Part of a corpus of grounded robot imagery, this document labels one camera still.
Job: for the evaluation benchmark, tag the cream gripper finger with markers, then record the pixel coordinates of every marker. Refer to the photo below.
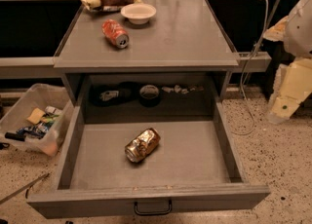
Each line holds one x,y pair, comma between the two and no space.
276,32
292,85

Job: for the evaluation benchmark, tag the crushed orange gold can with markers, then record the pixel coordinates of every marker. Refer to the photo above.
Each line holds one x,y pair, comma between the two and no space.
142,145

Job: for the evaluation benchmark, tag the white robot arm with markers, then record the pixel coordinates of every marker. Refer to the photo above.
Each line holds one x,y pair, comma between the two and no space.
298,35

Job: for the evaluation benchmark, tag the grey counter cabinet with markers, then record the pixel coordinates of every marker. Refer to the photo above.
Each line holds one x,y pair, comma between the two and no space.
183,36

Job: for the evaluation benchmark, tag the grey open drawer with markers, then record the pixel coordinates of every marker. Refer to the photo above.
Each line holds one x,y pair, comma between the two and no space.
196,164

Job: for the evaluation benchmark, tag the red soda can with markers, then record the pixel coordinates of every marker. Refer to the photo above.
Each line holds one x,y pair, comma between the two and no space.
115,33

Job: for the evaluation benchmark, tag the white paper bowl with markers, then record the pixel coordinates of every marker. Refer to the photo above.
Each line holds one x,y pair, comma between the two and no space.
138,13

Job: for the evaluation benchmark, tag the clear plastic bin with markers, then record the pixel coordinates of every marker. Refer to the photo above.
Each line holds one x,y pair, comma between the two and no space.
48,135

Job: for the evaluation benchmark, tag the yellow sponge in bin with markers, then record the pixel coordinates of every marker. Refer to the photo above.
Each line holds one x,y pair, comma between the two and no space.
35,116

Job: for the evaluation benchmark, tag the black marker in bin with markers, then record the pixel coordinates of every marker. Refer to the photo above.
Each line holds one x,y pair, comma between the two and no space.
15,136

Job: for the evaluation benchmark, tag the black drawer handle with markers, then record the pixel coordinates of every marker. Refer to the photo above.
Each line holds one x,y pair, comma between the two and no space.
153,208

